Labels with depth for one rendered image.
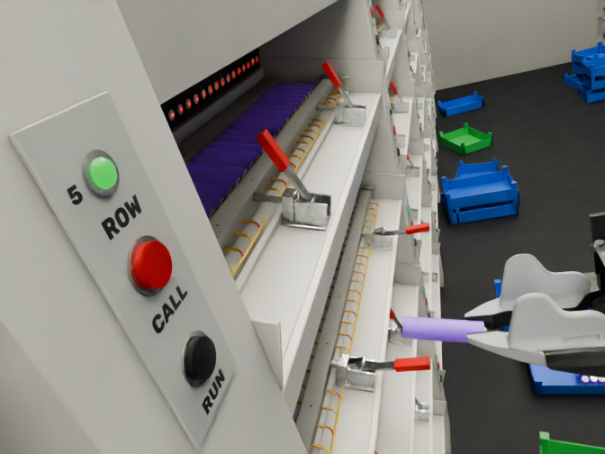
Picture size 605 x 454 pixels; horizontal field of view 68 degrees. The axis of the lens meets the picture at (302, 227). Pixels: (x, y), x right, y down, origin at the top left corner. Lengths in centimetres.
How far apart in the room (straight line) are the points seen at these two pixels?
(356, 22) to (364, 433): 58
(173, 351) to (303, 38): 67
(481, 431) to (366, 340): 88
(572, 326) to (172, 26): 31
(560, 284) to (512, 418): 105
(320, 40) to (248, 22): 48
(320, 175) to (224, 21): 25
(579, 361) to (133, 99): 32
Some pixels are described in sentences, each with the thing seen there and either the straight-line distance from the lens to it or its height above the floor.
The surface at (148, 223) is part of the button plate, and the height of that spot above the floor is 109.
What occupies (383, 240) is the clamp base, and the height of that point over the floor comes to 78.
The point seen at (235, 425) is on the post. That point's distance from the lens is 21.
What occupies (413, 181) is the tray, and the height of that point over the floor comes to 56.
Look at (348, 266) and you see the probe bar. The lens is 63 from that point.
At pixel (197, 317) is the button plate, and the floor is 104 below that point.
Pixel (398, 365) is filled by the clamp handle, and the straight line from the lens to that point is 49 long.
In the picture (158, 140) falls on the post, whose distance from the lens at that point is 18.
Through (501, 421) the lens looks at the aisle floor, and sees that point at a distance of 143.
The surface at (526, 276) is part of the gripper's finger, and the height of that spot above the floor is 90.
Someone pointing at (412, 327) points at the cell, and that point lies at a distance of 39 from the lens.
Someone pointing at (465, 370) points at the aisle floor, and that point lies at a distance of 154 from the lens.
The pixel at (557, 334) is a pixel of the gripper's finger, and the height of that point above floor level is 88.
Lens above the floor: 114
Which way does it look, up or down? 27 degrees down
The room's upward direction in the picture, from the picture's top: 18 degrees counter-clockwise
